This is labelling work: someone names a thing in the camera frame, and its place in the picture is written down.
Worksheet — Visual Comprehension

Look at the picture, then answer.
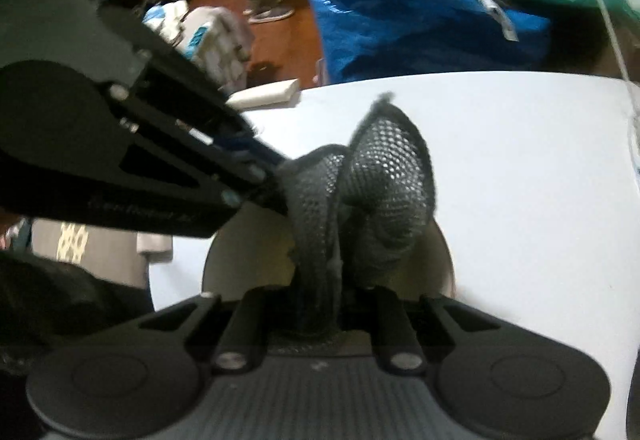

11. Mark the white cable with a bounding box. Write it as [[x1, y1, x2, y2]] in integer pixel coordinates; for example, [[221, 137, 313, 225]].
[[564, 0, 640, 132]]

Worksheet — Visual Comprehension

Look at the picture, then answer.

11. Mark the black round stand base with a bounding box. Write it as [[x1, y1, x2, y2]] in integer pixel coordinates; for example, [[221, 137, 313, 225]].
[[626, 356, 640, 440]]

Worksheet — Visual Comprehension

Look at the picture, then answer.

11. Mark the white ceramic bowl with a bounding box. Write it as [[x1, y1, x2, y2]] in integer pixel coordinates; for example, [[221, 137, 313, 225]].
[[202, 203, 456, 301]]

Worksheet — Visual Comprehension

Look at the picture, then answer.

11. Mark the pile of colourful clothes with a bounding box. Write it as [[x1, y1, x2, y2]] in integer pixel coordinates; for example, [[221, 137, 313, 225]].
[[142, 0, 189, 46]]

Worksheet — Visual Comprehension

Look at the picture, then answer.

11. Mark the blue plastic tote bag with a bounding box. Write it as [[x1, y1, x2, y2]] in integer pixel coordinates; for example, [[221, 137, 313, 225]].
[[309, 0, 551, 83]]

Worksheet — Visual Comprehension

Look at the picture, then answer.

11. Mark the beige foam table edge guard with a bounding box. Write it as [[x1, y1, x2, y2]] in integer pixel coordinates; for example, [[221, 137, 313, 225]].
[[226, 78, 300, 111]]

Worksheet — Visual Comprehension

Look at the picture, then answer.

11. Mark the grey mesh dish cloth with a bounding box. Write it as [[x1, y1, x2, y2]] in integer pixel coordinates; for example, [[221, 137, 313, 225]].
[[277, 94, 436, 339]]

